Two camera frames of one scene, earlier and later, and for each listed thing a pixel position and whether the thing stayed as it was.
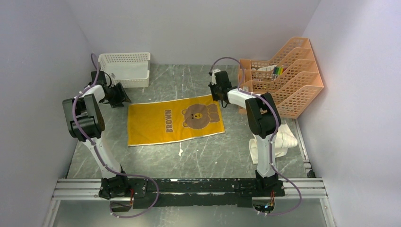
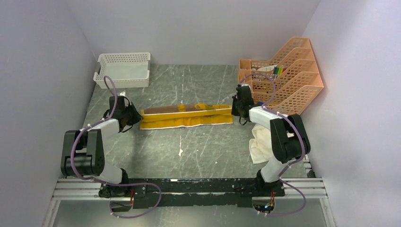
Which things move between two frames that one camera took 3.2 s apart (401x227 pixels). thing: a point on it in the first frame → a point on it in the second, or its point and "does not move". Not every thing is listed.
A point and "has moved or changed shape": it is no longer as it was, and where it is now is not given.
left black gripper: x=123 y=97 → x=137 y=117
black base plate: x=151 y=193 does not move
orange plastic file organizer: x=292 y=77 does not move
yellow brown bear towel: x=174 y=120 has moved or changed shape
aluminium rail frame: x=90 y=188 does not move
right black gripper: x=214 y=97 → x=233 y=111
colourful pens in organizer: x=279 y=70 does not move
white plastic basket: x=130 y=70 does not move
